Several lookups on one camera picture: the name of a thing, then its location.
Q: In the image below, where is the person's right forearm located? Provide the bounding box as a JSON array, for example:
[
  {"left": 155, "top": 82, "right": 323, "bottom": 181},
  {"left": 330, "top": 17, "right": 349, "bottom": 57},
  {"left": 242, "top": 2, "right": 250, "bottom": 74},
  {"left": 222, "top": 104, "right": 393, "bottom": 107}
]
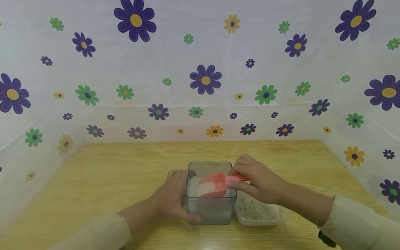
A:
[{"left": 278, "top": 186, "right": 400, "bottom": 250}]

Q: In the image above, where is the black wrist band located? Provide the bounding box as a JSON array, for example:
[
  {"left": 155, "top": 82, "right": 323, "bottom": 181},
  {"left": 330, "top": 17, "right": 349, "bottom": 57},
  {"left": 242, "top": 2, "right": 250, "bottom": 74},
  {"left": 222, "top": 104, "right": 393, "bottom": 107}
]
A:
[{"left": 318, "top": 231, "right": 337, "bottom": 248}]

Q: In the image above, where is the pink plastic scoop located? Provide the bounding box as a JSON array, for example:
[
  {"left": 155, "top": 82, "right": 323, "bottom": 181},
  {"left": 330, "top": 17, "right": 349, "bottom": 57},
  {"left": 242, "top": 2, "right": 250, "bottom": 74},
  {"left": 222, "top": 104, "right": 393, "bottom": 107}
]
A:
[{"left": 198, "top": 172, "right": 250, "bottom": 198}]

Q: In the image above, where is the layer of white rice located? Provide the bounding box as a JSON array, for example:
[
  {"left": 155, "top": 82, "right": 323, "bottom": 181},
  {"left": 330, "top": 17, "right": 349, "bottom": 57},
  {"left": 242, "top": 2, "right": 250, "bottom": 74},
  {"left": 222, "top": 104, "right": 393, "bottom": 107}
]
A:
[{"left": 236, "top": 192, "right": 281, "bottom": 221}]

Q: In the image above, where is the shallow clear plastic tray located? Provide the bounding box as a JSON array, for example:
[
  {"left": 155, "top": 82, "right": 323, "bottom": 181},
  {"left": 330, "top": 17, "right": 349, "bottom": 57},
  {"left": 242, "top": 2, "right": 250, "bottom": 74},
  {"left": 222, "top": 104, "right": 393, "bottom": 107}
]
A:
[{"left": 234, "top": 190, "right": 290, "bottom": 227}]

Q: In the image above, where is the heap of white rice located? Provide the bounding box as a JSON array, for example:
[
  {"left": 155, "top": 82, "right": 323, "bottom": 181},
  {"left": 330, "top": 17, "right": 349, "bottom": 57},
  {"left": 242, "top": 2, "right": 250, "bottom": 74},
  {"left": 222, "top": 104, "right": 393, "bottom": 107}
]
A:
[{"left": 189, "top": 176, "right": 219, "bottom": 197}]

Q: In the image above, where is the person's left forearm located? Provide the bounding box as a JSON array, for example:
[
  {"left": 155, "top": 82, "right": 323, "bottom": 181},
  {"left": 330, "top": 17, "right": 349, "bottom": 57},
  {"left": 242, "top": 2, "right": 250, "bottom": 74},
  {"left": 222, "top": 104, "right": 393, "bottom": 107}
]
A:
[{"left": 47, "top": 200, "right": 160, "bottom": 250}]

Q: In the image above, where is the person's right hand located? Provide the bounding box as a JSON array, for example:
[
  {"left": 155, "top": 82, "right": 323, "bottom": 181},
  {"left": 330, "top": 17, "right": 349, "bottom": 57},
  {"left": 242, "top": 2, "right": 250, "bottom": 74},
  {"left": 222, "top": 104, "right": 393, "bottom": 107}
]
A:
[{"left": 228, "top": 154, "right": 290, "bottom": 206}]

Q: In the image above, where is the clear square plastic container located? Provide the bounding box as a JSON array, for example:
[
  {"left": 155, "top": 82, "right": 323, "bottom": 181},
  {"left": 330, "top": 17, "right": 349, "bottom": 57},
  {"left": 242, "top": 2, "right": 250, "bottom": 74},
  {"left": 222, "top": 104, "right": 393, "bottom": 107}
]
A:
[{"left": 186, "top": 161, "right": 238, "bottom": 226}]

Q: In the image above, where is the person's left hand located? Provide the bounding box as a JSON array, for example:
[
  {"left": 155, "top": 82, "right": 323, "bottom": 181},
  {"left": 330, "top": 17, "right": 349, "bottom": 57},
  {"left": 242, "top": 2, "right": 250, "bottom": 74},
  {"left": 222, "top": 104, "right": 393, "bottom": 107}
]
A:
[{"left": 152, "top": 169, "right": 202, "bottom": 224}]

